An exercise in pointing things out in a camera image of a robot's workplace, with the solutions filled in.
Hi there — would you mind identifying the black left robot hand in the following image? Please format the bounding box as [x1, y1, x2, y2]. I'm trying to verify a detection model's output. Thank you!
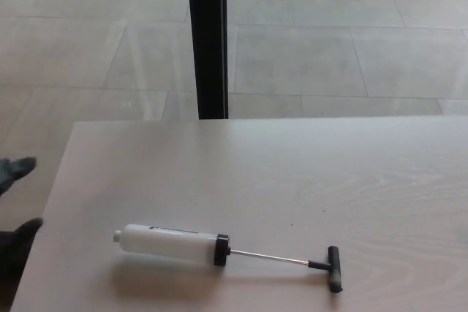
[0, 156, 45, 269]

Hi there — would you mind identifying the white air pump black handle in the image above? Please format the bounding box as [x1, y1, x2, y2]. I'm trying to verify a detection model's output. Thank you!
[112, 221, 344, 295]

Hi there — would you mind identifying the black window frame post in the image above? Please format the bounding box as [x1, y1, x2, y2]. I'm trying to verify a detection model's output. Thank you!
[186, 0, 230, 120]

